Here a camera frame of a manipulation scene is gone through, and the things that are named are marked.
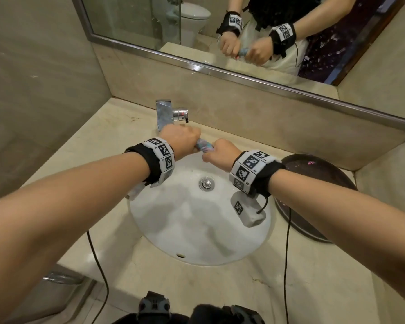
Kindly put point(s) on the person's right hand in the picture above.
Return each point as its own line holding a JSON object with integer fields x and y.
{"x": 226, "y": 155}

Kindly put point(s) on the person's left hand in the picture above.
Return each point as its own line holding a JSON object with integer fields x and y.
{"x": 179, "y": 140}

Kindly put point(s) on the person's left fingers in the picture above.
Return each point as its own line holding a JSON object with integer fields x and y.
{"x": 193, "y": 137}

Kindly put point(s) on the person's right fingers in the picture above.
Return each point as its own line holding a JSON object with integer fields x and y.
{"x": 212, "y": 156}

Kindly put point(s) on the small colourful patterned tube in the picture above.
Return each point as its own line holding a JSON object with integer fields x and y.
{"x": 205, "y": 146}

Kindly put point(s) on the person's left forearm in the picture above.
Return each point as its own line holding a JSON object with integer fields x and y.
{"x": 64, "y": 215}

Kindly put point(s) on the person's right forearm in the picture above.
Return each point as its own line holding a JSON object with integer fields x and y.
{"x": 344, "y": 219}

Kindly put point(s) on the chrome drain plug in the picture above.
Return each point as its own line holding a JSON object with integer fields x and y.
{"x": 206, "y": 184}

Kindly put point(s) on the chrome faucet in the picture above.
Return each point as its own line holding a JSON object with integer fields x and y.
{"x": 165, "y": 114}

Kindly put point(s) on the black wristband with marker tiles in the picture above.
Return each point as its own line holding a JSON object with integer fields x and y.
{"x": 253, "y": 172}
{"x": 157, "y": 158}

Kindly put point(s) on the white round sink basin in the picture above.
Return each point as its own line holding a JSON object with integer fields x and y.
{"x": 189, "y": 222}

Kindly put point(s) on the dark round tray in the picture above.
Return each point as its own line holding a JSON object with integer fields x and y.
{"x": 320, "y": 175}

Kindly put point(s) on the black chest-mounted device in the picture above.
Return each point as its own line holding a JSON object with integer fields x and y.
{"x": 189, "y": 312}

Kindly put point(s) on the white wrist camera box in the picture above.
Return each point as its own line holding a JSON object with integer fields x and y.
{"x": 247, "y": 210}

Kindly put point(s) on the wall mirror with metal frame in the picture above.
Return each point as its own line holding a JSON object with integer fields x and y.
{"x": 256, "y": 40}

